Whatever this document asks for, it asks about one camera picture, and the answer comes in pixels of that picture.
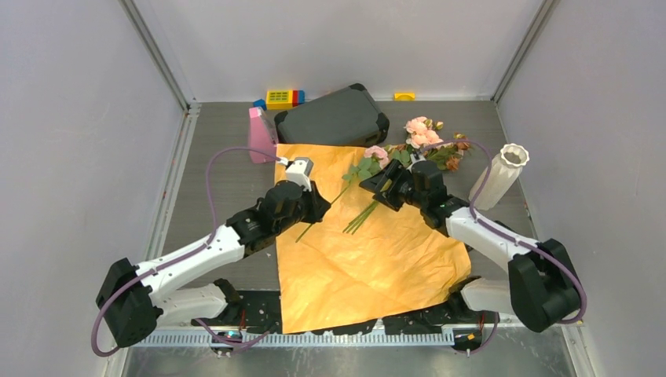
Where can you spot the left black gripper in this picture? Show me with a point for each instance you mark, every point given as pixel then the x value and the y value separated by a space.
pixel 317 205

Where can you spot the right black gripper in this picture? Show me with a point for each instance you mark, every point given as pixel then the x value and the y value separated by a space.
pixel 393 170

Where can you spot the pink rose stem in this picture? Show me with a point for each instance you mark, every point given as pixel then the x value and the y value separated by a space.
pixel 359 177

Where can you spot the remaining flower bunch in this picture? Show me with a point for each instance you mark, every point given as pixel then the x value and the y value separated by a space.
pixel 422 142

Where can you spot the orange flower bouquet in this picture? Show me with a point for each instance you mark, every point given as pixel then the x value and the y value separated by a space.
pixel 392 264

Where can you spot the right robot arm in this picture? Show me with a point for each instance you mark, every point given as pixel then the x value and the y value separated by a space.
pixel 542 287

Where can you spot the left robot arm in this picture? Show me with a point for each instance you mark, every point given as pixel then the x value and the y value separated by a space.
pixel 134 300

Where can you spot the white ribbed vase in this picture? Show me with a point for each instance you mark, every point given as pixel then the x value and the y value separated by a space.
pixel 496 179

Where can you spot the dark grey hard case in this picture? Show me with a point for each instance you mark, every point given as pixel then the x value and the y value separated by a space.
pixel 347 117

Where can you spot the small yellow toy piece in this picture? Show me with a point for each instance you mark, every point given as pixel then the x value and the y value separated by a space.
pixel 404 96

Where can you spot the yellow toy block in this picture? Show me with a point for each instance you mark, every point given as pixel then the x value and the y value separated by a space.
pixel 280 99

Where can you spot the red blue toy block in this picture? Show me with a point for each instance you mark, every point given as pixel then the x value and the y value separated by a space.
pixel 298 97

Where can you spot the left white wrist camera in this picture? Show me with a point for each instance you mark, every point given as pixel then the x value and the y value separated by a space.
pixel 298 171

